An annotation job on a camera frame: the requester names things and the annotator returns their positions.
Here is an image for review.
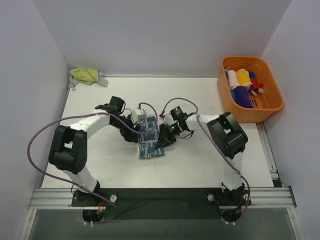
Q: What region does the grey towel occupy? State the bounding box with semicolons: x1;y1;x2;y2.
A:
69;70;109;88

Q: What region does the orange plastic basket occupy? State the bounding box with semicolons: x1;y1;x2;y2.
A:
217;55;284;123

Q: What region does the aluminium frame rail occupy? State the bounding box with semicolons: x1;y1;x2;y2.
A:
28;187;297;210

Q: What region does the blue rolled towel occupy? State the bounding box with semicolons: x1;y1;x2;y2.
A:
230;89;236;102

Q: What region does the red rolled towel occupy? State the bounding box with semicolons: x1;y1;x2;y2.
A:
249;77;264;93

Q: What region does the yellow rolled towel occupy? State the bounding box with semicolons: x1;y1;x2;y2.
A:
236;68;251;86

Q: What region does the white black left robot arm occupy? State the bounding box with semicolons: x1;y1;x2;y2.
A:
48;96;146;206

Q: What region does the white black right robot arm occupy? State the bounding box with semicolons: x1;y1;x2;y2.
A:
156;112;248;205

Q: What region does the yellow green towel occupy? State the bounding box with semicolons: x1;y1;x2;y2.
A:
69;68;99;85

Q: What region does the purple rolled towel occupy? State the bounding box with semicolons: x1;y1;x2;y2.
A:
233;86;253;109

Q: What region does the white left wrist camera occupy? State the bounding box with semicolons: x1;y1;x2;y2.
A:
130;108;147;124

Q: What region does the pink rolled towel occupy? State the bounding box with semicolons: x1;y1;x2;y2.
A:
228;70;240;90

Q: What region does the blue white patterned towel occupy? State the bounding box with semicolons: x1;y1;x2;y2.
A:
137;114;165;160

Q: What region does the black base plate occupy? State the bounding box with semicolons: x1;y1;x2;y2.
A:
71;186;251;223

